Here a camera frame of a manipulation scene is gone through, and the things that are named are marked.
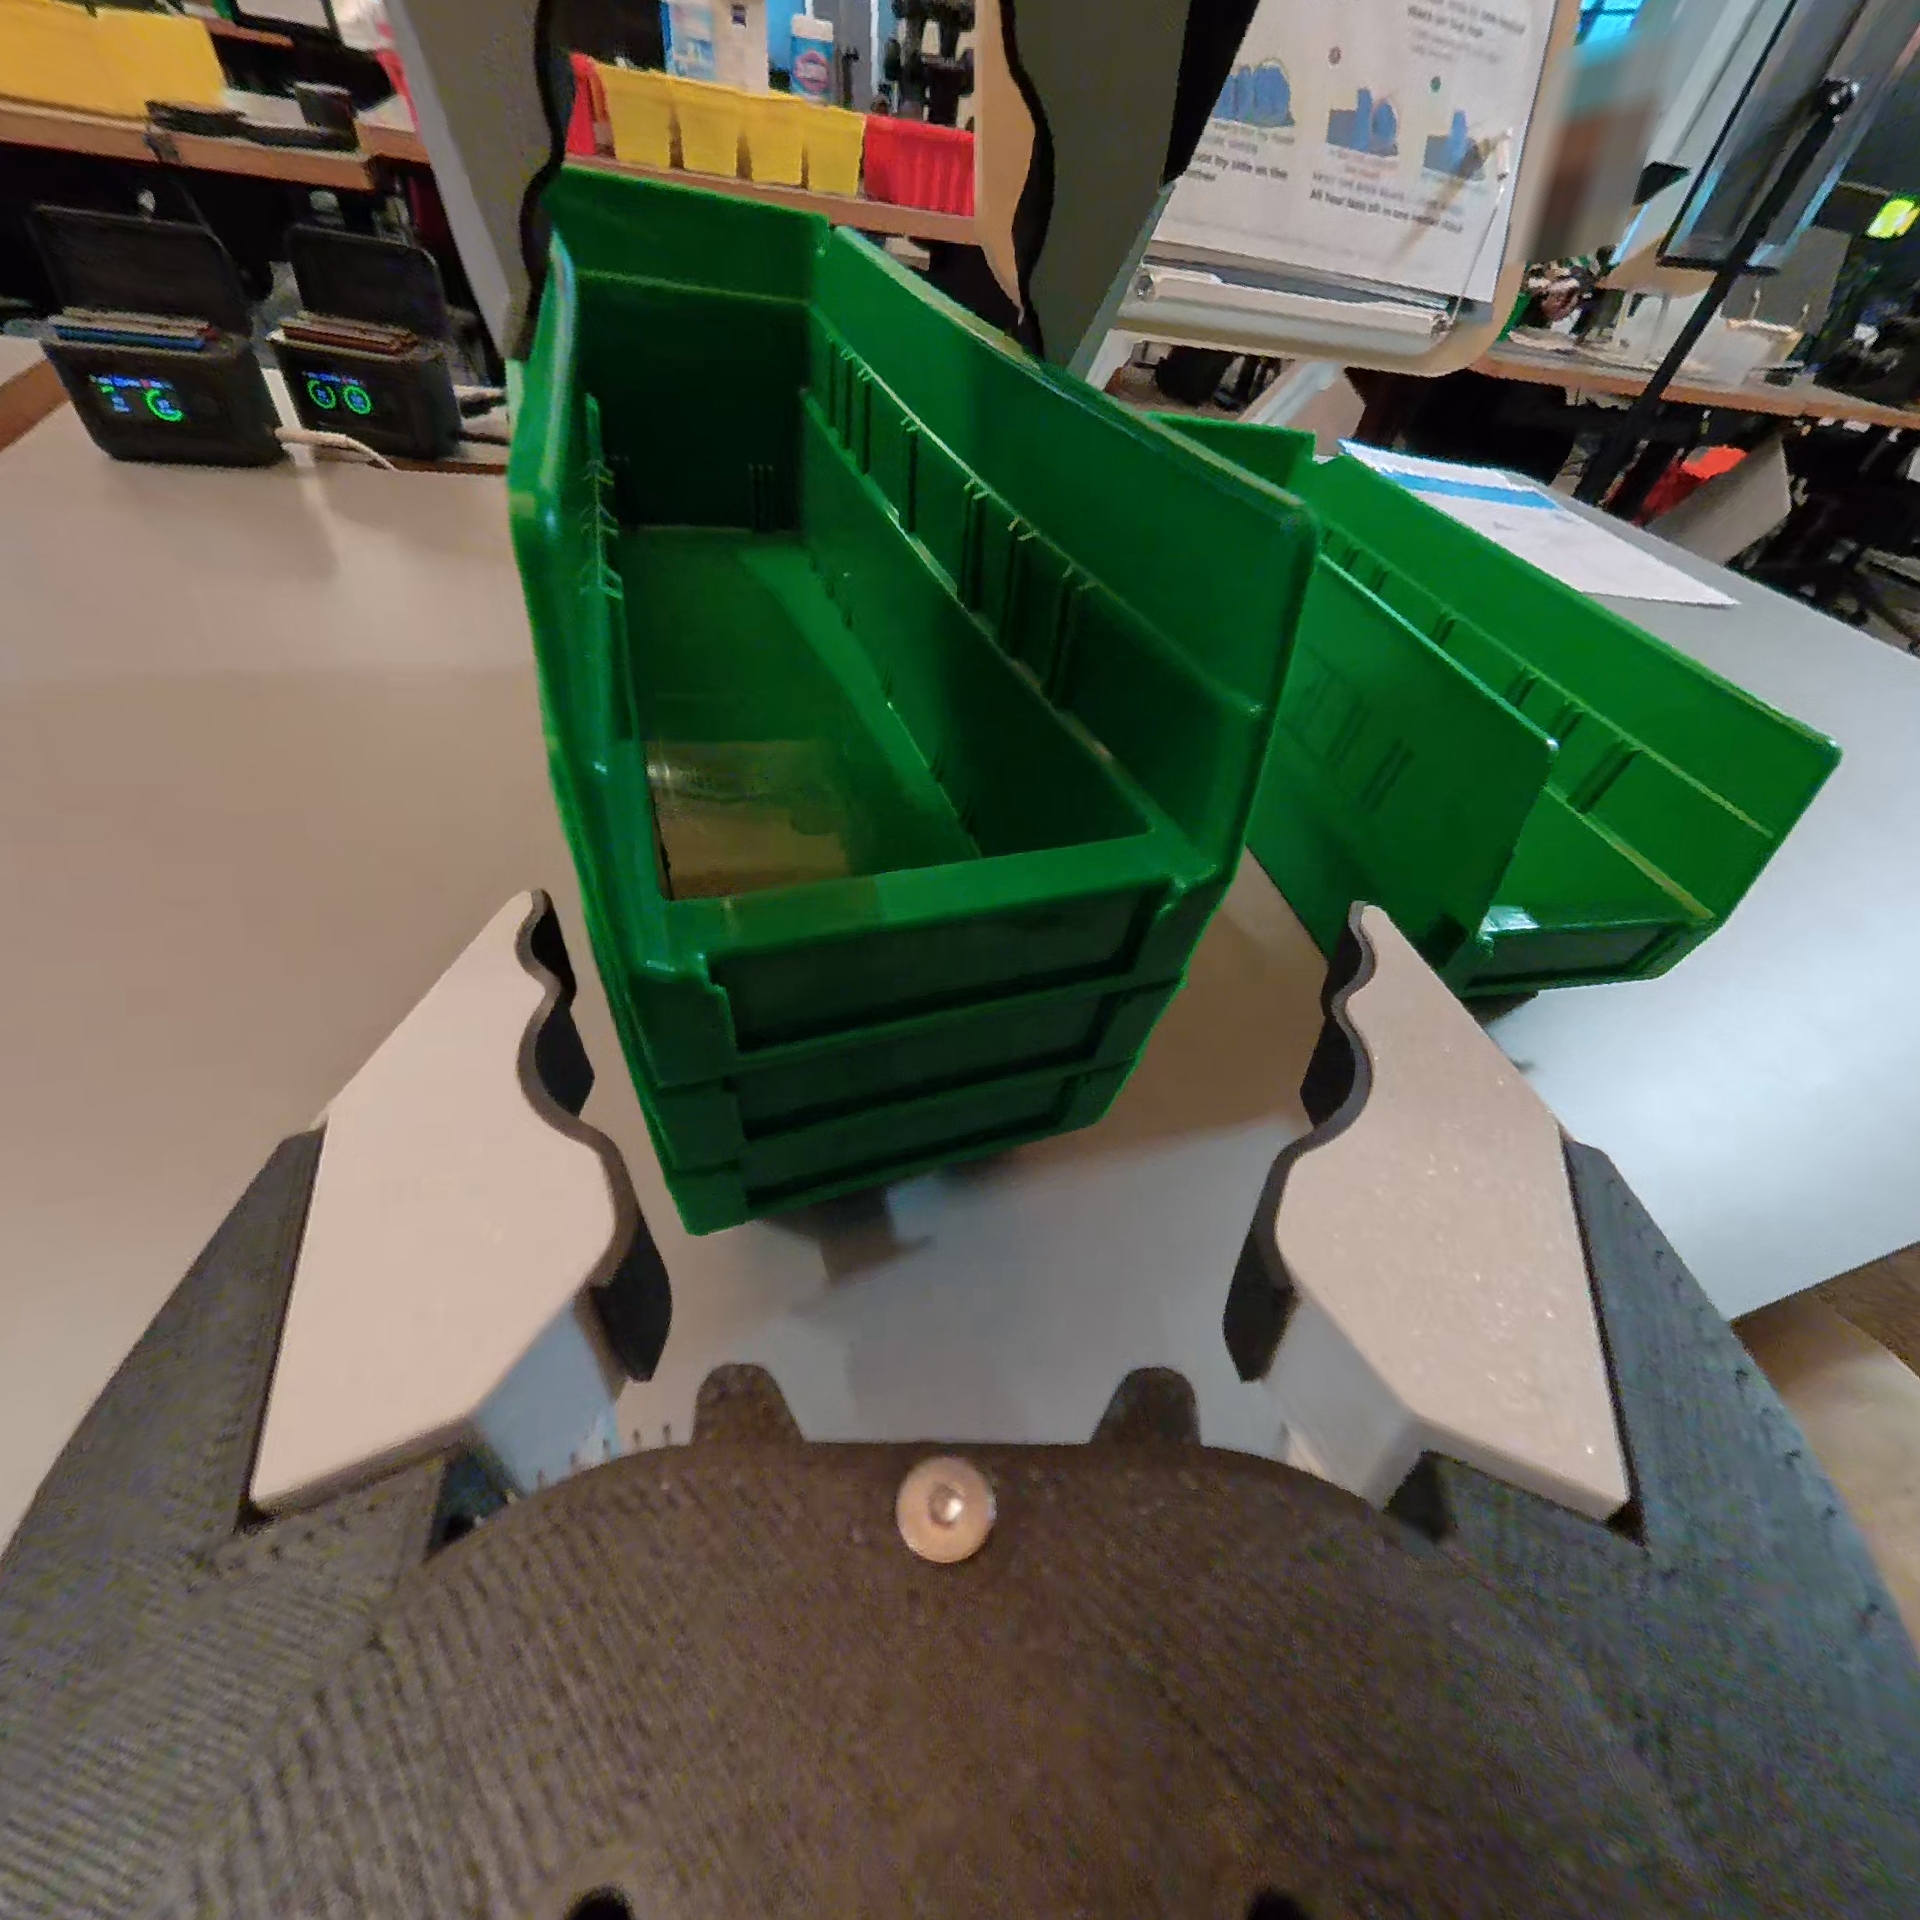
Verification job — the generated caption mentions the large yellow bin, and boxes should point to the large yellow bin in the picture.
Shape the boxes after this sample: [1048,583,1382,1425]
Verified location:
[0,0,232,118]

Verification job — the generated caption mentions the monitor on tripod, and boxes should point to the monitor on tripod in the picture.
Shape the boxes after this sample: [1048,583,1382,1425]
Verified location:
[1574,0,1883,513]

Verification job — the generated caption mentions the long wooden table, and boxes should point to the long wooden table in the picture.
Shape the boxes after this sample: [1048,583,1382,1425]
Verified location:
[0,89,986,249]

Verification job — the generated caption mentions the white wipes canister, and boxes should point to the white wipes canister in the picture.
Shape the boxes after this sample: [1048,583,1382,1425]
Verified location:
[773,0,875,109]

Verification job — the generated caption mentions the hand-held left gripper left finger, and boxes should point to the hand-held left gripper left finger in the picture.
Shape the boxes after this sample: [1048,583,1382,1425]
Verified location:
[244,887,674,1514]

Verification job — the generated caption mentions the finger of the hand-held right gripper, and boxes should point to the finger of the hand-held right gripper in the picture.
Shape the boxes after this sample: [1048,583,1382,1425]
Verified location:
[972,0,1264,366]
[381,0,606,373]

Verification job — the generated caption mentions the black dumbbells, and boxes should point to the black dumbbells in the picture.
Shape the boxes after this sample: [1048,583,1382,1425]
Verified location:
[874,0,980,135]

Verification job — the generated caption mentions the wooden document stand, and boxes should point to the wooden document stand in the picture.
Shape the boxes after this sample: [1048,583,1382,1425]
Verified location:
[1101,0,1580,442]

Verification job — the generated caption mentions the black battery charger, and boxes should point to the black battery charger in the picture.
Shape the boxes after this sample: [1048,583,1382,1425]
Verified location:
[268,223,465,461]
[27,202,290,466]

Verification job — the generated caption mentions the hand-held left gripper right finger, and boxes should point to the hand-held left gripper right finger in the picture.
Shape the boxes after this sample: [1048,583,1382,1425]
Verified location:
[1224,900,1634,1530]

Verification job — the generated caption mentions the green plastic bin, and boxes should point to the green plastic bin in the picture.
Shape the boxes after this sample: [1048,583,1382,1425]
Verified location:
[570,839,1194,1175]
[1148,412,1844,1004]
[637,977,1164,1239]
[507,162,1322,1085]

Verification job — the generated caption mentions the white paper sheet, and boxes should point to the white paper sheet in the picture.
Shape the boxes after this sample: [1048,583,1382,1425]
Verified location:
[1333,435,1741,607]

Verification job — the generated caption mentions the cluttered wooden table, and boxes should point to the cluttered wooden table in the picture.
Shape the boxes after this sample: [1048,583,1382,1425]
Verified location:
[1477,337,1920,442]

